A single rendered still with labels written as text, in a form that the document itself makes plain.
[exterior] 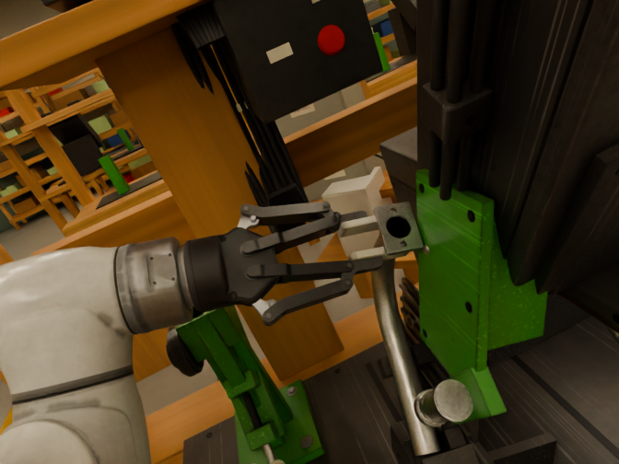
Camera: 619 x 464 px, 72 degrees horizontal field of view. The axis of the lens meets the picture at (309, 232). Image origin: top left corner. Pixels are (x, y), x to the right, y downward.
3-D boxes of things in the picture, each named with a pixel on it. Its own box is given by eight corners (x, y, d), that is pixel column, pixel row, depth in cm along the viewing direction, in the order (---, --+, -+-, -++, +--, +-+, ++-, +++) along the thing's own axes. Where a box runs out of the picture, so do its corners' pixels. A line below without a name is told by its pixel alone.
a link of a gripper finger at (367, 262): (335, 263, 45) (343, 291, 44) (380, 255, 46) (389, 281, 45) (333, 268, 46) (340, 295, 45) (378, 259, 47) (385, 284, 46)
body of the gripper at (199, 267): (187, 309, 39) (286, 287, 40) (175, 226, 42) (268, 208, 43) (200, 324, 46) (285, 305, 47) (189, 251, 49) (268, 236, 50)
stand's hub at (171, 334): (205, 382, 58) (178, 342, 55) (184, 392, 58) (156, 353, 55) (204, 349, 65) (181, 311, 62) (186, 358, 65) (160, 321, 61)
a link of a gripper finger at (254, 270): (245, 262, 43) (246, 276, 42) (355, 257, 44) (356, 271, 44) (247, 273, 46) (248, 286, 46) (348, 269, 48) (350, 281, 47)
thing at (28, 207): (152, 168, 909) (92, 63, 816) (16, 231, 875) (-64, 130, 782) (154, 163, 958) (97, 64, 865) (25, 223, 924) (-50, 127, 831)
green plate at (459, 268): (547, 383, 43) (573, 183, 35) (473, 406, 42) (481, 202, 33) (479, 322, 53) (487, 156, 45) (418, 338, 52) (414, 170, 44)
